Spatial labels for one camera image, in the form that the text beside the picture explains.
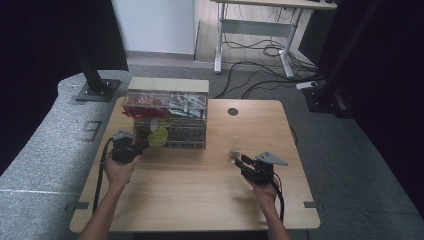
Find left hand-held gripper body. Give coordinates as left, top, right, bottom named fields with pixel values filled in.
left=110, top=130, right=145, bottom=165

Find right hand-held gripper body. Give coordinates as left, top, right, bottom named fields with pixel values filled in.
left=247, top=150, right=289, bottom=186

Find clear acrylic organizer box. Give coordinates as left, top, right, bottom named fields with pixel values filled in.
left=122, top=76, right=211, bottom=151

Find person's left hand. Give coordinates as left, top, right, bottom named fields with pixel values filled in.
left=103, top=153, right=141, bottom=194

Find person's right hand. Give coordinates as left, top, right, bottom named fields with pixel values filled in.
left=244, top=174, right=280, bottom=212

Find yellow-green round packet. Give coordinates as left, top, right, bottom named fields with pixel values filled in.
left=146, top=127, right=170, bottom=148

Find pile of red packets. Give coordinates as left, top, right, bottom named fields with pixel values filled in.
left=122, top=93, right=170, bottom=122

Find grey floor socket plate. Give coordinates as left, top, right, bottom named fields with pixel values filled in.
left=81, top=120, right=103, bottom=143

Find pile of dark brown packets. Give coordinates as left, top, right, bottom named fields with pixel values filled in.
left=169, top=127, right=205, bottom=148

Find pile of silver packets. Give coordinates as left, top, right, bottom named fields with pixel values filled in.
left=167, top=93, right=208, bottom=119

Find black metal stand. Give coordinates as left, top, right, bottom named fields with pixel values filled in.
left=301, top=0, right=384, bottom=120
left=70, top=31, right=122, bottom=103

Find white power strip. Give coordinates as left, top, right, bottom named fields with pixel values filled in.
left=295, top=80, right=319, bottom=91

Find black curtain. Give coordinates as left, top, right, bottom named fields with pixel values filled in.
left=0, top=0, right=130, bottom=176
left=298, top=0, right=424, bottom=219

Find white-legged desk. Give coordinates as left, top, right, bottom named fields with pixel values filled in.
left=209, top=0, right=338, bottom=80

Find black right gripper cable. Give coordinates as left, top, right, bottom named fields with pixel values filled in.
left=270, top=173, right=286, bottom=224

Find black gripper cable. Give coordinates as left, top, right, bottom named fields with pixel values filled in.
left=91, top=136, right=116, bottom=214
left=270, top=173, right=286, bottom=224

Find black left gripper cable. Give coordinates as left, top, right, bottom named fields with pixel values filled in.
left=91, top=136, right=116, bottom=214

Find black floor cable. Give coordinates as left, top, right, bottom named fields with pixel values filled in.
left=241, top=77, right=324, bottom=100
left=213, top=60, right=294, bottom=100

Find coiled black cables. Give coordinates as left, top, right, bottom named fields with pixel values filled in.
left=222, top=33, right=318, bottom=73

